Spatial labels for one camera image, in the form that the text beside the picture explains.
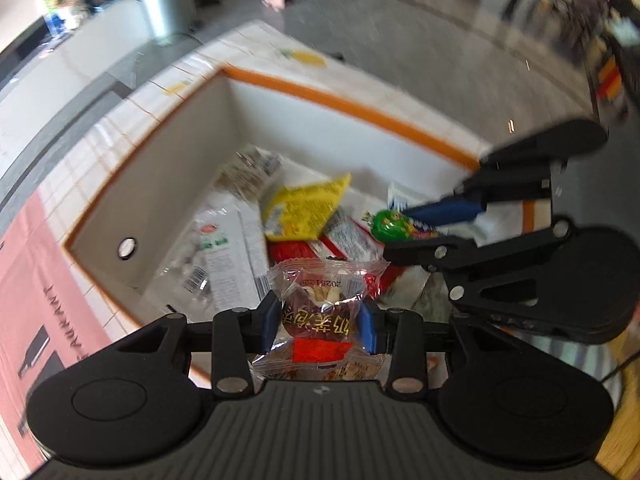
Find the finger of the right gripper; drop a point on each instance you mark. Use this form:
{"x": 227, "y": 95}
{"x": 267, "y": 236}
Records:
{"x": 520, "y": 170}
{"x": 579, "y": 284}

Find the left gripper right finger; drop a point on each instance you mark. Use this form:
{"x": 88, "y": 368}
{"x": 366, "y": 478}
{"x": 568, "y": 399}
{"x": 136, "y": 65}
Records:
{"x": 397, "y": 333}

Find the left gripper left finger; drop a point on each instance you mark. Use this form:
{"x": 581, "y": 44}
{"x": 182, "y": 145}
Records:
{"x": 236, "y": 333}

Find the white ball candy packet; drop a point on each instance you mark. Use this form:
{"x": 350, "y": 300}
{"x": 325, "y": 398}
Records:
{"x": 219, "y": 261}

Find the small red date snack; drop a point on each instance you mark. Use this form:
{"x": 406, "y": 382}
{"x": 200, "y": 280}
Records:
{"x": 319, "y": 337}

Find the yellow snack bar packet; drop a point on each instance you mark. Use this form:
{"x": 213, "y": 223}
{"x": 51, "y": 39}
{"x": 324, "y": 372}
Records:
{"x": 300, "y": 214}

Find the red snack packet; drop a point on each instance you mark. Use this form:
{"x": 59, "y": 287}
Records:
{"x": 343, "y": 262}

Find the green candy stick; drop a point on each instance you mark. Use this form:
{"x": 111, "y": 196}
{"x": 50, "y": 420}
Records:
{"x": 388, "y": 226}

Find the clear mixed nut packet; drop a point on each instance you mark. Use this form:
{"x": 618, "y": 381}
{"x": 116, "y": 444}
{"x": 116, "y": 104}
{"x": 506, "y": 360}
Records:
{"x": 249, "y": 173}

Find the striped teal clothing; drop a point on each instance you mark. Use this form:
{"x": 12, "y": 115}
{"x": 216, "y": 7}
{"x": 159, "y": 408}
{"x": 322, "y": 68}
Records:
{"x": 596, "y": 360}

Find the orange cardboard box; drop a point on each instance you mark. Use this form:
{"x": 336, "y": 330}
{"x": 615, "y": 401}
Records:
{"x": 123, "y": 242}

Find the black dining chairs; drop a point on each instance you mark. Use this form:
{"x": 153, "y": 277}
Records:
{"x": 599, "y": 36}

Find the pink table runner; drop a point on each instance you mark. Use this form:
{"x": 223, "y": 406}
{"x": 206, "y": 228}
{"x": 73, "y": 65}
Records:
{"x": 35, "y": 319}

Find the checkered lemon tablecloth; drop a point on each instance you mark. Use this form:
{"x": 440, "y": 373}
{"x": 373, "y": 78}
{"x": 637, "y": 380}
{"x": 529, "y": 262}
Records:
{"x": 175, "y": 100}

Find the white tv console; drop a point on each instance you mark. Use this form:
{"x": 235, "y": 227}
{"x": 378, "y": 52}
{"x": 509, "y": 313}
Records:
{"x": 49, "y": 81}

